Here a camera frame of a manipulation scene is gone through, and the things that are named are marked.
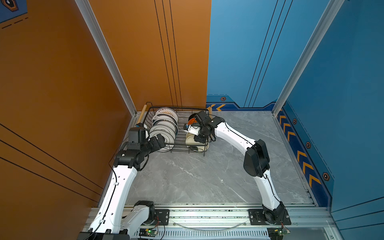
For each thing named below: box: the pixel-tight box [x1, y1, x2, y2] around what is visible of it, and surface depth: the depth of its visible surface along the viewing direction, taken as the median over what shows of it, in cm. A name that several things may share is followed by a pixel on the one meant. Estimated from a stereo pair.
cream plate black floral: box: [186, 144, 209, 153], surface depth 97 cm
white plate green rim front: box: [149, 124, 176, 152], surface depth 96 cm
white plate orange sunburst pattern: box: [154, 107, 179, 119], surface depth 104 cm
